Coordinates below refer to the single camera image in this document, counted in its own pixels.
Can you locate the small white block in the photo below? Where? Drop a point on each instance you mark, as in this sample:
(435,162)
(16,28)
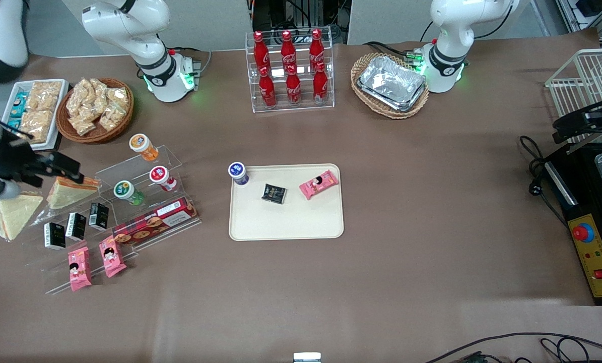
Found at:
(307,357)

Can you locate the dark round wicker basket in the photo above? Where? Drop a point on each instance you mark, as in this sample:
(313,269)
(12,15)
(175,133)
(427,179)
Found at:
(96,136)

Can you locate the green lid yogurt bottle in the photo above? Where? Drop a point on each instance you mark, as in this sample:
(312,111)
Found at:
(125,190)

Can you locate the white rectangular dish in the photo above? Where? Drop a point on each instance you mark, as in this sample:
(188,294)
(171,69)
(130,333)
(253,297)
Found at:
(8,101)

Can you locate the aluminium frame equipment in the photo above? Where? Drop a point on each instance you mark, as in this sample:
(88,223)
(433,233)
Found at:
(588,12)

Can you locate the clear acrylic step stand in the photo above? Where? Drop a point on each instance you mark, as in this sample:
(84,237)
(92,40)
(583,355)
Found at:
(172,156)
(34,262)

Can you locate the pink snack pack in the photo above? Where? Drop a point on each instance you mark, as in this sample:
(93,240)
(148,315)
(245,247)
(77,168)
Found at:
(79,268)
(112,257)
(319,184)

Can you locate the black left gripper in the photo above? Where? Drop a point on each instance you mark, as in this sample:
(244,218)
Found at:
(599,117)

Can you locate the orange lid yogurt bottle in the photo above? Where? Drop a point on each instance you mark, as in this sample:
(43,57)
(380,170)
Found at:
(142,145)

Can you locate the triangular sandwich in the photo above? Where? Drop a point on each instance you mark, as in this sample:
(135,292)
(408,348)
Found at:
(71,191)
(16,217)

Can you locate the beige plastic tray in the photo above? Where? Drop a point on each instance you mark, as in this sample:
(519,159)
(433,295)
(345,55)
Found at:
(285,222)

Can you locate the clear cracker pack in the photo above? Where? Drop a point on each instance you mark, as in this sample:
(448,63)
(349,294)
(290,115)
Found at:
(37,126)
(44,96)

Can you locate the red lid yogurt bottle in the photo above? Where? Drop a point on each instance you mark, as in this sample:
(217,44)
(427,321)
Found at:
(160,176)

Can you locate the small black carton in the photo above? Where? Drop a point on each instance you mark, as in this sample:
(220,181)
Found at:
(274,193)
(76,226)
(55,236)
(98,216)

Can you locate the light oval wicker basket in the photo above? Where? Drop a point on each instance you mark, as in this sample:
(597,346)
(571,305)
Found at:
(369,103)

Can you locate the clear acrylic bottle rack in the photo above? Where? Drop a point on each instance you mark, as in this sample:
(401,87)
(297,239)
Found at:
(331,75)

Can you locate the black machine with yellow panel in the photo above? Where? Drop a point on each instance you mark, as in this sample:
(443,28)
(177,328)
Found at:
(583,191)

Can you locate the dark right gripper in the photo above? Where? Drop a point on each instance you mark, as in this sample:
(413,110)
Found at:
(9,165)

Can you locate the thin silver metal bar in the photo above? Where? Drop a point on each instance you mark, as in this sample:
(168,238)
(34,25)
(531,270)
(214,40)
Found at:
(579,146)

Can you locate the red cola bottle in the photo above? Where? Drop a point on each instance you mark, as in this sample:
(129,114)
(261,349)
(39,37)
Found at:
(267,93)
(316,48)
(293,91)
(321,86)
(260,50)
(287,49)

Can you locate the red cookie box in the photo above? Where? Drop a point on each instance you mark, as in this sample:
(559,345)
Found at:
(154,221)

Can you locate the stack of foil trays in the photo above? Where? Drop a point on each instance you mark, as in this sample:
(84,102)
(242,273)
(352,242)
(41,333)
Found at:
(392,81)

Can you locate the blue lid yogurt bottle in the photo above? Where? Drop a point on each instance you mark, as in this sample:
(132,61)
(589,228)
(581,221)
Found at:
(238,171)

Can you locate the small blue snack pack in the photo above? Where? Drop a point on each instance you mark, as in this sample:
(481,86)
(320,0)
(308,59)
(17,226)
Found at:
(18,105)
(13,124)

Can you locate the clear bag of snacks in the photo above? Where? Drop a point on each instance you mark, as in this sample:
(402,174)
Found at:
(113,108)
(83,125)
(95,91)
(77,103)

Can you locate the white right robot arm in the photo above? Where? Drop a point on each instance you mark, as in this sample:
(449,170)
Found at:
(129,25)

